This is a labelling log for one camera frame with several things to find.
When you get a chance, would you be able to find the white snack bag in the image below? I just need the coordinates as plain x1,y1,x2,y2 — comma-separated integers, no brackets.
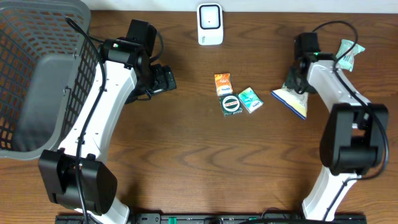
271,84,308,119

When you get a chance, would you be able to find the teal Kleenex tissue pack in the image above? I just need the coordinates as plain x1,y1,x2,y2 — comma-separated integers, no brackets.
238,87,264,113

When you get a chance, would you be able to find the grey plastic basket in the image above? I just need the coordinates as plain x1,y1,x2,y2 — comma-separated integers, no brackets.
1,0,98,160

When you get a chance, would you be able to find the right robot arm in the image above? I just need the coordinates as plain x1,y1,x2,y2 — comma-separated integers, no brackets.
287,32,389,222

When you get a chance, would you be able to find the green Zam-Buk box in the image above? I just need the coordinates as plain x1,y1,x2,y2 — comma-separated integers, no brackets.
220,94,243,116

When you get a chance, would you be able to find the white barcode scanner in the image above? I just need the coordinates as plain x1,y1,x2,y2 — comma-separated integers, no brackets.
197,2,224,45

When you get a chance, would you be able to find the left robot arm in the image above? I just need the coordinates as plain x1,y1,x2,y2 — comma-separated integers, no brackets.
39,20,177,223

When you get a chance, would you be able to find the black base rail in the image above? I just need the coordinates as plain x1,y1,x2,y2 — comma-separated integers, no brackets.
55,212,368,224

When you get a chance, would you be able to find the orange Kleenex tissue pack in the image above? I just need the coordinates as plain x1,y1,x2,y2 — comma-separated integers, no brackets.
214,73,233,96

